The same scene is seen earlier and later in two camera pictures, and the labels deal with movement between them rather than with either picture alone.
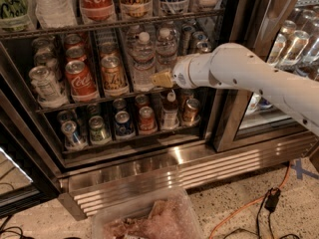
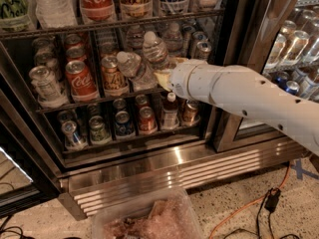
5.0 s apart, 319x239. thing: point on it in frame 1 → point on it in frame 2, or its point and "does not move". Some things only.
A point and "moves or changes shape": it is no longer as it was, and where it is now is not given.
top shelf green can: [15, 6] does not move
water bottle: [166, 50] → [155, 53]
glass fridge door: [278, 23] does not move
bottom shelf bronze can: [190, 116] does not move
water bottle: [144, 58] moves or changes shape
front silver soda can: [46, 87] does not move
